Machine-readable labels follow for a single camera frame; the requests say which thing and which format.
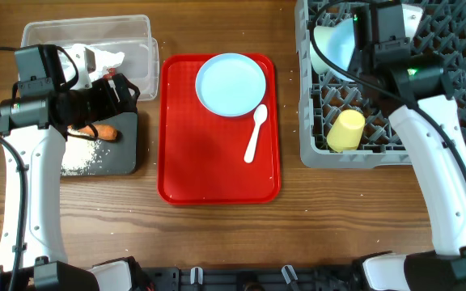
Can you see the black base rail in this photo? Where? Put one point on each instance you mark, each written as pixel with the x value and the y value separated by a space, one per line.
pixel 321 278

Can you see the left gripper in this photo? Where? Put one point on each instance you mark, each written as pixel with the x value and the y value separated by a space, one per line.
pixel 109 106

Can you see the light blue rice bowl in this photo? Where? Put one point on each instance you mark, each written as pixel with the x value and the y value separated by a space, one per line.
pixel 341 44

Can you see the white plastic spoon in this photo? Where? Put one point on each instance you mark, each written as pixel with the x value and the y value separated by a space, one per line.
pixel 260 116

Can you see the orange carrot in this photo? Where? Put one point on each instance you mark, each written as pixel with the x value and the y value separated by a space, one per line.
pixel 94 132

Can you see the red wrapper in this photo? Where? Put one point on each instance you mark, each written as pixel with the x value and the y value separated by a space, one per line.
pixel 110 73

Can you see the clear plastic bin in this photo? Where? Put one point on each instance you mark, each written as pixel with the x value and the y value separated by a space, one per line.
pixel 129 34

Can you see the white napkin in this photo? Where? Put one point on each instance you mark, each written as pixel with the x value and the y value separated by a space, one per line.
pixel 104 60

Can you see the white rice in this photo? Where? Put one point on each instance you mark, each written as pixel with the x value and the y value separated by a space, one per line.
pixel 83 157

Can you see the grey dishwasher rack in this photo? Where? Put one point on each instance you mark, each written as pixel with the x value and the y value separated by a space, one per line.
pixel 324 96

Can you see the red serving tray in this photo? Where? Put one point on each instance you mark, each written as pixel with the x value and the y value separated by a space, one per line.
pixel 201 154

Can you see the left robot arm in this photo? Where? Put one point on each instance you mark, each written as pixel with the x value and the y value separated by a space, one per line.
pixel 34 125

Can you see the light blue plate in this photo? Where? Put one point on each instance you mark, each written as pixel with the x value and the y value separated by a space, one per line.
pixel 230 85

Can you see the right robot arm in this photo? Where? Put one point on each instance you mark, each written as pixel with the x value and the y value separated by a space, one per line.
pixel 415 93

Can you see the black waste tray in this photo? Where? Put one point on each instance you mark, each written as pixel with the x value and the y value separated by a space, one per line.
pixel 122 158

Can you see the green bowl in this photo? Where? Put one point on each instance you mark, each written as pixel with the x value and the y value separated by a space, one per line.
pixel 317 64

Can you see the yellow cup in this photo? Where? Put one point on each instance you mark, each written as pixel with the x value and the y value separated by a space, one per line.
pixel 346 132

